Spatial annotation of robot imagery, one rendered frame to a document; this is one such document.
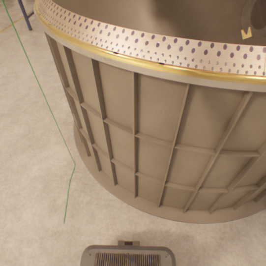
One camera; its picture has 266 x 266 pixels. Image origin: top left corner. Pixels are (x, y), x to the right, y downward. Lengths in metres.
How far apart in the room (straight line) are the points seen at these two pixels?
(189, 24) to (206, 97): 0.24
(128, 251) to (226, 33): 1.11
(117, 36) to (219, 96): 0.41
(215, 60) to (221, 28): 0.09
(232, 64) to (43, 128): 1.94
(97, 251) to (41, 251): 0.50
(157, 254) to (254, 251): 0.73
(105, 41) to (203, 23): 0.32
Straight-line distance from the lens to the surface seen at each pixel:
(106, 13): 0.79
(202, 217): 1.60
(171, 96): 0.73
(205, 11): 0.68
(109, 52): 0.71
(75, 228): 1.59
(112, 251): 1.24
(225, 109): 0.77
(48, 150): 2.01
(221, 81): 0.63
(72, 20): 0.91
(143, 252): 1.24
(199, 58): 0.65
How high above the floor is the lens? 1.48
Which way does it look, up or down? 49 degrees down
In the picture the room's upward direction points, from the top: 1 degrees counter-clockwise
